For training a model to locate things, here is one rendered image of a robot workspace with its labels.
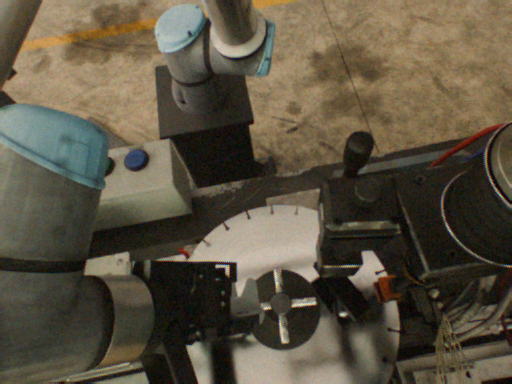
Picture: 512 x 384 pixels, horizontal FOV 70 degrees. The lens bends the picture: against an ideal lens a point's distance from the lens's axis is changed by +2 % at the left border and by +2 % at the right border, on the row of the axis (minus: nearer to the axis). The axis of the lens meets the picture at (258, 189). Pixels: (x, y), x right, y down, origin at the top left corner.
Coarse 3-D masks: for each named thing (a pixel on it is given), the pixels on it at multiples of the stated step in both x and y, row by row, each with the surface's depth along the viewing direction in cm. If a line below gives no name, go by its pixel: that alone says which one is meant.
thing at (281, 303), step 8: (280, 272) 50; (280, 280) 49; (280, 288) 49; (272, 296) 48; (280, 296) 48; (288, 296) 48; (264, 304) 48; (272, 304) 48; (280, 304) 48; (288, 304) 48; (296, 304) 48; (304, 304) 48; (312, 304) 48; (272, 312) 49; (280, 312) 47; (288, 312) 48; (280, 320) 47; (280, 328) 47
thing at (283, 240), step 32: (256, 224) 58; (288, 224) 58; (192, 256) 57; (224, 256) 57; (256, 256) 56; (288, 256) 56; (320, 288) 53; (320, 320) 51; (352, 320) 51; (384, 320) 51; (192, 352) 51; (224, 352) 51; (256, 352) 50; (288, 352) 50; (320, 352) 50; (352, 352) 49; (384, 352) 49
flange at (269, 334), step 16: (272, 272) 54; (288, 272) 54; (272, 288) 53; (288, 288) 53; (304, 288) 53; (272, 320) 50; (288, 320) 49; (304, 320) 51; (256, 336) 50; (272, 336) 50; (288, 336) 50; (304, 336) 50
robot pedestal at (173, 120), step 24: (168, 72) 102; (168, 96) 98; (240, 96) 96; (168, 120) 94; (192, 120) 94; (216, 120) 93; (240, 120) 93; (192, 144) 100; (216, 144) 102; (240, 144) 104; (192, 168) 111; (216, 168) 113; (240, 168) 116; (264, 168) 170
